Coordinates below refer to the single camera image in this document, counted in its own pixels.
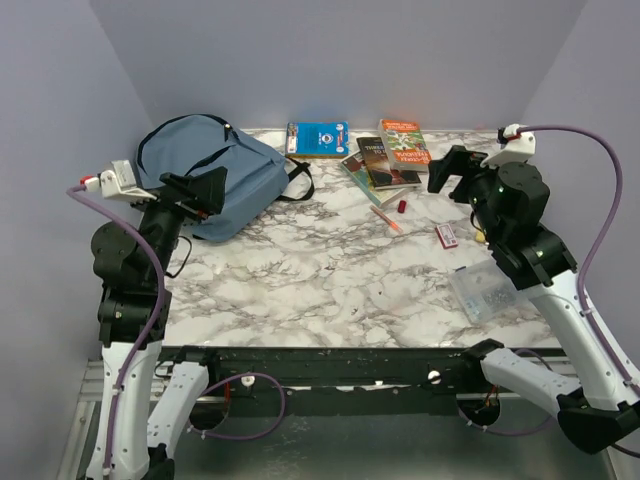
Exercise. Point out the clear plastic screw box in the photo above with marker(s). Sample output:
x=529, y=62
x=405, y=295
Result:
x=484, y=291

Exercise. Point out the blue box book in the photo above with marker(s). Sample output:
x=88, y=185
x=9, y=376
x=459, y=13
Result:
x=317, y=139

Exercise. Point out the yellow handled screwdriver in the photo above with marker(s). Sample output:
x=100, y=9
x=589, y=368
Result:
x=479, y=235

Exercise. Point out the orange white paperback book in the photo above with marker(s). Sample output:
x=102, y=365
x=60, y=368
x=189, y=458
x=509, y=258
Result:
x=405, y=146

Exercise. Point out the teal cover paperback book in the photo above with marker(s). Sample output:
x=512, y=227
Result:
x=354, y=166

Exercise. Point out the black mounting base plate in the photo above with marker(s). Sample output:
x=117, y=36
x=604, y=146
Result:
x=334, y=382

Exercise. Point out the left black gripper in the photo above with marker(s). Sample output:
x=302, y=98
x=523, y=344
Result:
x=198, y=195

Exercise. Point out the aluminium rail frame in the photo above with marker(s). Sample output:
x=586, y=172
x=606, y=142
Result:
x=183, y=385

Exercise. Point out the dark cover paperback book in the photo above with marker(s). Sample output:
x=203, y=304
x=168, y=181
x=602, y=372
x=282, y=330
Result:
x=381, y=174

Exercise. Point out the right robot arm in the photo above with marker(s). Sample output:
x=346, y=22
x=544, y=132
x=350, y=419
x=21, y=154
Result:
x=599, y=406

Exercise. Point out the red white eraser box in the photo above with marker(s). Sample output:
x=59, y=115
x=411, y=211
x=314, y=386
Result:
x=446, y=236

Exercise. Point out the orange pen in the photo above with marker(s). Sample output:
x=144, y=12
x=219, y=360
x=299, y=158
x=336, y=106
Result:
x=379, y=213

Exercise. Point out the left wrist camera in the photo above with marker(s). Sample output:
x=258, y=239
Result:
x=118, y=182

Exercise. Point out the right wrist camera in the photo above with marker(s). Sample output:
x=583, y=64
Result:
x=516, y=147

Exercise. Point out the blue fabric backpack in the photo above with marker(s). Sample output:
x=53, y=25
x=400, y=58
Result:
x=198, y=143

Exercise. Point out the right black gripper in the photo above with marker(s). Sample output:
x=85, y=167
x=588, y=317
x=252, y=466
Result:
x=458, y=161

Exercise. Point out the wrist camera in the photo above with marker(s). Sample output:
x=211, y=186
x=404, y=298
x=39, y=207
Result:
x=516, y=147
x=118, y=182

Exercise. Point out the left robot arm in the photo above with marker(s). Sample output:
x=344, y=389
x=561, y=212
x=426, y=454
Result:
x=131, y=255

